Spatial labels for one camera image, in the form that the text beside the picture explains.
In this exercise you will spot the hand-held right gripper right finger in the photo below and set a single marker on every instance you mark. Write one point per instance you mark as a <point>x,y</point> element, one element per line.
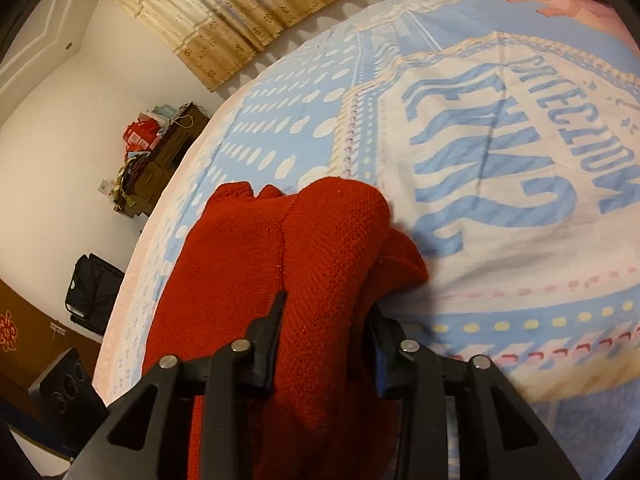
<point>387,355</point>

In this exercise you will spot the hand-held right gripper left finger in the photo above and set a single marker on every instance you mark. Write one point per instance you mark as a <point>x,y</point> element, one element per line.
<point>265,350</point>

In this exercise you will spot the red knitted sweater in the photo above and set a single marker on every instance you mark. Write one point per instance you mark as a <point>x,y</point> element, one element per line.
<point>310,240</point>

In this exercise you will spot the black bag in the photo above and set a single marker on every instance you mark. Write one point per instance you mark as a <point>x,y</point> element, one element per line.
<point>95,290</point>

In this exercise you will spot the black speaker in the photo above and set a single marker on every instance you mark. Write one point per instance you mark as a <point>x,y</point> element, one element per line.
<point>70,395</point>

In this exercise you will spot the brown wooden desk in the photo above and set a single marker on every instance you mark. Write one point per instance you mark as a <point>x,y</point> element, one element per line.
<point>165,160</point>

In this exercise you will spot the colourful striped cloth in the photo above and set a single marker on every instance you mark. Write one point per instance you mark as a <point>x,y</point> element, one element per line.
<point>127,180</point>

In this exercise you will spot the bed with dotted sheet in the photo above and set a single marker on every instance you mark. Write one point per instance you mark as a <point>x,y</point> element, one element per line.
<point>500,160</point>

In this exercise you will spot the brown wooden door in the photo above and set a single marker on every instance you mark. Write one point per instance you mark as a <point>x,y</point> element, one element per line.
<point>35,330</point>

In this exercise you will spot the red gift bag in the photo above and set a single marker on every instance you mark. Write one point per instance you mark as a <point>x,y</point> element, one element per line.
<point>139,134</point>

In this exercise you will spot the red knot ornament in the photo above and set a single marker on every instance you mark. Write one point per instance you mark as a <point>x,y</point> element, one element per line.
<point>7,332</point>

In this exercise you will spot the beige window curtain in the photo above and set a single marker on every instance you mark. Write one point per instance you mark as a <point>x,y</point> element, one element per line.
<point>225,15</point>

